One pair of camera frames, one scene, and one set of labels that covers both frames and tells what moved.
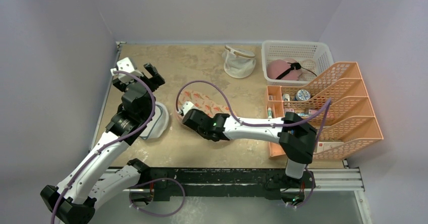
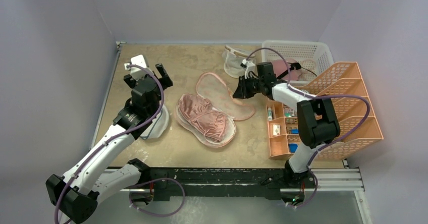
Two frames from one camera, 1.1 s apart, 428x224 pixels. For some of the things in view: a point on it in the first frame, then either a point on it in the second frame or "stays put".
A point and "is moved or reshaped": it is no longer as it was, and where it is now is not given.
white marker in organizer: x=269 y=113 stays put
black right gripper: x=193 y=118 to x=249 y=86
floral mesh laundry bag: x=202 y=103 is moved or reshaped
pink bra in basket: x=275 y=67 stays put
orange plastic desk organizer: x=336 y=105 stays put
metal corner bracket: x=118 y=43 stays put
